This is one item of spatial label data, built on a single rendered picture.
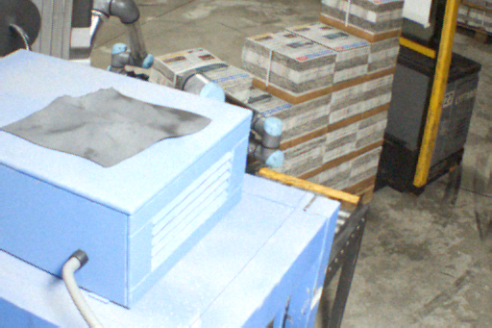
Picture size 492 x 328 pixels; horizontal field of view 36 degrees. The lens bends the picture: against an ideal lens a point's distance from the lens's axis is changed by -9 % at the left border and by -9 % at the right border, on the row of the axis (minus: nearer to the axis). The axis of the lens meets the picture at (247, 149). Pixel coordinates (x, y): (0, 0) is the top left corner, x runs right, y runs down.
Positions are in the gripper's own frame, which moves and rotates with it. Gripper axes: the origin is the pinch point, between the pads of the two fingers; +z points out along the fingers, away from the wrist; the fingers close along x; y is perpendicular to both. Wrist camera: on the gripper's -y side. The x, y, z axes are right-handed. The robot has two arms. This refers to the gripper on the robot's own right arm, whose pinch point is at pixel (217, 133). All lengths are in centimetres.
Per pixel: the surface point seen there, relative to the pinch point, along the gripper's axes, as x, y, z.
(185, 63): -4.5, 21.8, 28.2
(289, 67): -54, 16, 9
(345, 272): -8, -36, -73
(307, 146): -70, -27, 3
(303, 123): -63, -13, 3
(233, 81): -9.9, 20.7, 3.0
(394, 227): -130, -83, -26
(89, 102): 153, 91, -110
